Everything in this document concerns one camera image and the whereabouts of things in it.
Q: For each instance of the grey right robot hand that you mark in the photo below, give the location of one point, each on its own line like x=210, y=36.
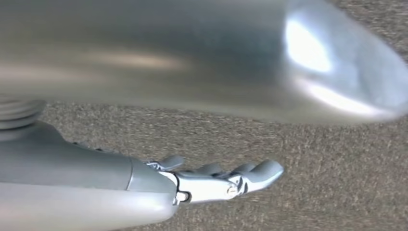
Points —
x=159, y=47

